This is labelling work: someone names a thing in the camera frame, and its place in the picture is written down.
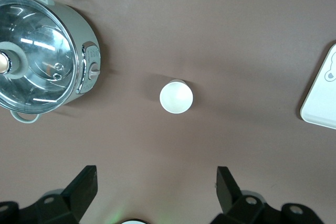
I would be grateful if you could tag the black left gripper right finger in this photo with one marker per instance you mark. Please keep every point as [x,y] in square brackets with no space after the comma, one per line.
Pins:
[236,205]

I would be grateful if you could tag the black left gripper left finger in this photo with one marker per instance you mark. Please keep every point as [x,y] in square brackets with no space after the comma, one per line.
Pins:
[76,200]

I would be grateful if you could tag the white cup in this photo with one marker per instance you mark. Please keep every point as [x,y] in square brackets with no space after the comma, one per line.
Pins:
[176,97]

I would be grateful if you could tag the cream tray with bear print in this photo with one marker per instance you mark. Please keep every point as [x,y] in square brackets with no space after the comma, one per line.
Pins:
[323,98]

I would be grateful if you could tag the glass pot lid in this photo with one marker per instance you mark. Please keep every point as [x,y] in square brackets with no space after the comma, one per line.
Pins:
[39,51]

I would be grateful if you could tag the pale green electric pot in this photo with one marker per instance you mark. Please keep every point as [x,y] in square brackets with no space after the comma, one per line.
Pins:
[84,32]

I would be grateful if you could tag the brown table mat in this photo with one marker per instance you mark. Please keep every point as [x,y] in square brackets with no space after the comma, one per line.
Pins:
[210,24]

